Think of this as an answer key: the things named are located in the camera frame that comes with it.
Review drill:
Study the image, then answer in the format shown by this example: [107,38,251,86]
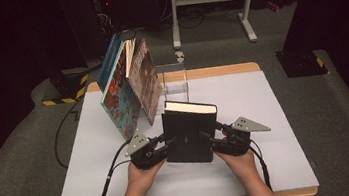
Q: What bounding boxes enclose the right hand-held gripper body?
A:
[209,113,275,159]

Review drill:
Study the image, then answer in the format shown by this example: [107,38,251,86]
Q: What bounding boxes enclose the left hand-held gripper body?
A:
[122,126,169,172]

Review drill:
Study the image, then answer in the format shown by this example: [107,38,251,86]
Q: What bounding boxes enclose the black notebook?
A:
[159,94,225,168]

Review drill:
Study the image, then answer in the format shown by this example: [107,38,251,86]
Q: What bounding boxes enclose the clear acrylic book rack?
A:
[154,61,191,107]

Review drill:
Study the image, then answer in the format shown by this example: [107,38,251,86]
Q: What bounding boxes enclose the purple magazine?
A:
[123,36,169,128]

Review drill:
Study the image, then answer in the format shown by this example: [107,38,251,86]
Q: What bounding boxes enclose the dark blue picture book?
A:
[91,33,129,91]

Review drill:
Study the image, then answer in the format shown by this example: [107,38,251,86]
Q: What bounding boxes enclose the person's left hand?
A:
[124,157,172,196]

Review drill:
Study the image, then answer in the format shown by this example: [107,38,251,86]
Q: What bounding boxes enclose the person's right hand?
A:
[213,145,262,187]

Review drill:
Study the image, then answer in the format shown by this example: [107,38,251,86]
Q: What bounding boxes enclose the black yellow striped base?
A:
[37,66,92,108]
[276,46,330,81]

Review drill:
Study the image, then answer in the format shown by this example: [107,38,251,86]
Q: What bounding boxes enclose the small white floor object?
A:
[175,50,186,64]

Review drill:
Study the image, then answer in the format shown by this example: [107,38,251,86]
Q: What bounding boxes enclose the small red object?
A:
[266,0,281,14]

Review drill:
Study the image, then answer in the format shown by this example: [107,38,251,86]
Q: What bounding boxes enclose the dark equipment rack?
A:
[91,0,121,61]

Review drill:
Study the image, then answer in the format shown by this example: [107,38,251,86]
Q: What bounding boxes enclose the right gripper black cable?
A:
[247,138,273,193]

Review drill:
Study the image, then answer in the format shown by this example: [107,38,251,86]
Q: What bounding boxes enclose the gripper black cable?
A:
[247,138,273,193]
[85,137,140,196]

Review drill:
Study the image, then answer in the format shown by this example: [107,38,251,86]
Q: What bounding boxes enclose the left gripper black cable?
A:
[85,137,140,196]

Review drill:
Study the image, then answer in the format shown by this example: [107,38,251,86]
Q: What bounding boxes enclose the black floor cable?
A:
[48,97,91,171]

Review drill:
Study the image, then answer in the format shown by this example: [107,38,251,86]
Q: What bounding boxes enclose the black cables under stand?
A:
[158,0,245,33]

